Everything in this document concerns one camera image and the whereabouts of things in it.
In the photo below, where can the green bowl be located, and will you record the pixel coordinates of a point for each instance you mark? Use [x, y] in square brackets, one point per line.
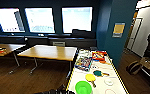
[83, 87]

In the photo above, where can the yellow wooden gaming table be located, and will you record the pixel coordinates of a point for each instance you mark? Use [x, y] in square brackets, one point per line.
[99, 68]

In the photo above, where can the yellow ping pong paddle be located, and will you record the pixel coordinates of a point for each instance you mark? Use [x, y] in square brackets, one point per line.
[90, 78]

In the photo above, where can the colourful game box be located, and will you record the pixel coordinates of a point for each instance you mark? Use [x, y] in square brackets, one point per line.
[83, 62]

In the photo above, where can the teal ping pong paddle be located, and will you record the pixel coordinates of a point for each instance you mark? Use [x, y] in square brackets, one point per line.
[98, 73]

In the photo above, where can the long wooden table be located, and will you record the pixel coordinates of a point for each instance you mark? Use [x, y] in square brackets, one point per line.
[49, 52]

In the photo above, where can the white flat box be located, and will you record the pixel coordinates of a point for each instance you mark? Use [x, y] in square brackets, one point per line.
[84, 53]

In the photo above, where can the clear plastic bowl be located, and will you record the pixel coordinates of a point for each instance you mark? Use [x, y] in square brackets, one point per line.
[109, 81]
[109, 91]

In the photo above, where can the white paper sign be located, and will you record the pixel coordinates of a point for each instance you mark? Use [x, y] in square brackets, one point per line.
[58, 43]

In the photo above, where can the dark sofa cushion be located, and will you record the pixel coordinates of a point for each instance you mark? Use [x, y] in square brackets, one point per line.
[81, 33]

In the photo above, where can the brown cardboard box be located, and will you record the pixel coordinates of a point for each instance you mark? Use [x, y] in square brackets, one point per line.
[148, 63]

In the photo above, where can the yellow wall sign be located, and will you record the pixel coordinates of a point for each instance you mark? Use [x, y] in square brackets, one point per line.
[118, 30]

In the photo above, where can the glass door with frame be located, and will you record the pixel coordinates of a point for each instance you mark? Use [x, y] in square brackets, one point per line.
[135, 31]

